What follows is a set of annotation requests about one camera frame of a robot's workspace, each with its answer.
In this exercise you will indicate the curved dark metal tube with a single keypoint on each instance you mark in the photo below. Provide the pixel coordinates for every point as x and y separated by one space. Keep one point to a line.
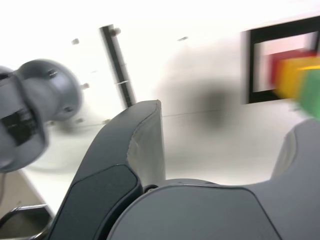
10 213

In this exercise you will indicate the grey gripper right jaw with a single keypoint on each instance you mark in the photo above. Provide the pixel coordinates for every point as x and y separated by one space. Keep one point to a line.
225 212

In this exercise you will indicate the green cube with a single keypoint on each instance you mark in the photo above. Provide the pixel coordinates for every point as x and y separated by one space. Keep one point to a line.
312 95

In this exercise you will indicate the black tape square outline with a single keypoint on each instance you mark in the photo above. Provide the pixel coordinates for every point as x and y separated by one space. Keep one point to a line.
251 67

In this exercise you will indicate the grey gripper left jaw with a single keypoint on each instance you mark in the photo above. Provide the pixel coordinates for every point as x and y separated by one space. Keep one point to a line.
105 162

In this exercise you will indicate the red cube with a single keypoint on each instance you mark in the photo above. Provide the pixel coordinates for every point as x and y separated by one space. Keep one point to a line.
275 65

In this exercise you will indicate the black tape strip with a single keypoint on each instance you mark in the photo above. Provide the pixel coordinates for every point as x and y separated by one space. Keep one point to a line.
120 65

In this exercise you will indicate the yellow cube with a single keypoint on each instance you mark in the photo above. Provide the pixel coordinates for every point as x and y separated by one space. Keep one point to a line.
290 77

